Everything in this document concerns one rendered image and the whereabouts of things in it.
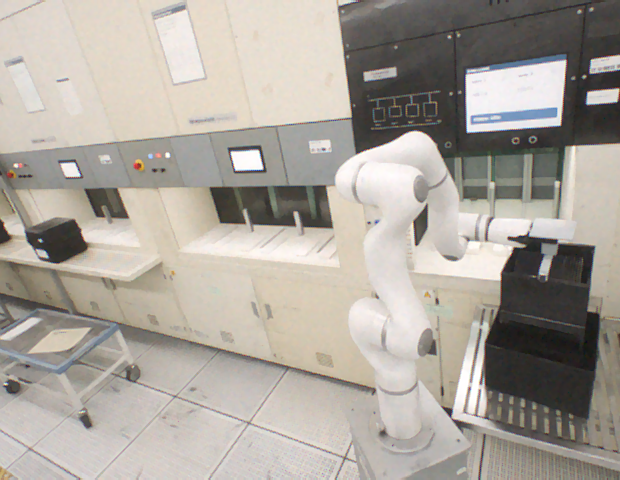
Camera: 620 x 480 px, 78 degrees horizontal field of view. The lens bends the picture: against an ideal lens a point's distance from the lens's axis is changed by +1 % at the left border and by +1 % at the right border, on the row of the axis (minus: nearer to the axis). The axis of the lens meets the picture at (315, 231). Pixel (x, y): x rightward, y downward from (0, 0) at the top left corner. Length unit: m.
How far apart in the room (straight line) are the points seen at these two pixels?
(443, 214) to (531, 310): 0.36
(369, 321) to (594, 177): 0.87
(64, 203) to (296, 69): 2.72
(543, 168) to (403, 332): 1.69
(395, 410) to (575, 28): 1.20
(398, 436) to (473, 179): 1.65
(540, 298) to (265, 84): 1.31
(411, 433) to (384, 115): 1.09
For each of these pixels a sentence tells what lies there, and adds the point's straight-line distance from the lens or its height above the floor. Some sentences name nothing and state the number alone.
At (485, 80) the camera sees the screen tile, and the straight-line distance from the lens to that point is 1.47.
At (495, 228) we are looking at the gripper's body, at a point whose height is 1.27.
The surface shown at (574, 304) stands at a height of 1.11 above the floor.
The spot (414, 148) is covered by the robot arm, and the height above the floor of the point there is 1.57.
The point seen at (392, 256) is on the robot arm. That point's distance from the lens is 0.90.
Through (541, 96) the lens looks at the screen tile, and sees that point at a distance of 1.48.
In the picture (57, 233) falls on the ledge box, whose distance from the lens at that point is 3.28.
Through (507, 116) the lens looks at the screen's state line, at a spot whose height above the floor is 1.51.
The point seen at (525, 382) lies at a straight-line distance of 1.37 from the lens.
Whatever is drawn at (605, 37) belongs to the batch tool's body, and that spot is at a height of 1.71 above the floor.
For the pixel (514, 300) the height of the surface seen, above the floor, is 1.09.
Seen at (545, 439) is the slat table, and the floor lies 0.76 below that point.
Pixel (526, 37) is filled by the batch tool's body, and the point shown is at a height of 1.74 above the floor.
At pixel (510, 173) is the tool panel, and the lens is 2.48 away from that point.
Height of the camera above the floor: 1.79
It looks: 23 degrees down
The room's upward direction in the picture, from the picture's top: 11 degrees counter-clockwise
